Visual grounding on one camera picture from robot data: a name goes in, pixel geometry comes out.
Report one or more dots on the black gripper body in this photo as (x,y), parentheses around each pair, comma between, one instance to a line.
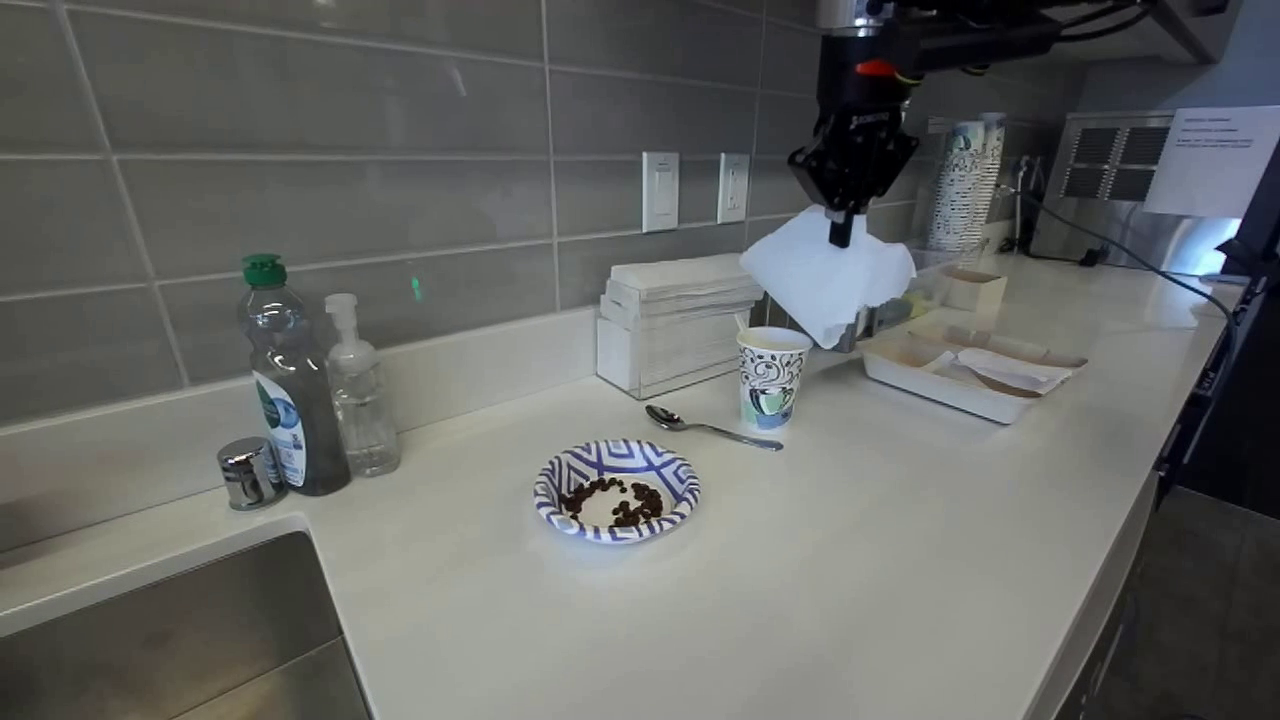
(852,145)

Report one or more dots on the pile of coffee beans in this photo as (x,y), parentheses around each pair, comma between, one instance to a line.
(614,507)

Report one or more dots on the white folded napkin stack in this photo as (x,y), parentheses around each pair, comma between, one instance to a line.
(666,321)

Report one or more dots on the patterned paper cup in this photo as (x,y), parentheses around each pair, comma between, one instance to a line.
(774,380)

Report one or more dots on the metal spoon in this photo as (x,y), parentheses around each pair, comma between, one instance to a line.
(704,427)

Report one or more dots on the beige clamshell food container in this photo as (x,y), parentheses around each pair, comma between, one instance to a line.
(935,365)

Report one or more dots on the white paper sign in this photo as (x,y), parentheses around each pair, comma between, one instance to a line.
(1213,162)

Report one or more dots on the stack of paper cups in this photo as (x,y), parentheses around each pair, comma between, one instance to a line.
(966,180)

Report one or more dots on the metal napkin holder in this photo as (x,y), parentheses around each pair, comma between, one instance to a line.
(862,333)

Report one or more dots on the black stand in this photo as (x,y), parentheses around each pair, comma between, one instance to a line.
(1235,385)

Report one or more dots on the white container with orange items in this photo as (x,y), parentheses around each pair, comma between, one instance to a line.
(972,294)

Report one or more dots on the blue patterned paper plate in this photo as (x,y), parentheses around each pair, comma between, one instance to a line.
(616,466)

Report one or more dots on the white wall outlet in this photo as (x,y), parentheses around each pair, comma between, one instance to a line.
(735,187)

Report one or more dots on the clear pump bottle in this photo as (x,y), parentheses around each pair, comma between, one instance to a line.
(363,401)

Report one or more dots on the dish soap bottle green cap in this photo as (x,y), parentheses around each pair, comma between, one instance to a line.
(297,385)

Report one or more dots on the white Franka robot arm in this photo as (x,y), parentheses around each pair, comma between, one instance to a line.
(984,27)

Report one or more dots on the large embossed white paper towel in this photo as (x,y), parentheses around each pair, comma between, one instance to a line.
(826,281)

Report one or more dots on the white light switch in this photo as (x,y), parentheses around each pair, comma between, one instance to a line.
(657,190)

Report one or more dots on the stainless steel sink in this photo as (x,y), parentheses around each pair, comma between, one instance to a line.
(175,643)

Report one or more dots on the white paper napkin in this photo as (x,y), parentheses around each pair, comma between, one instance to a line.
(1012,370)

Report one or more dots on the chrome faucet knob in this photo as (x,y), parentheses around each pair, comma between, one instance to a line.
(248,472)

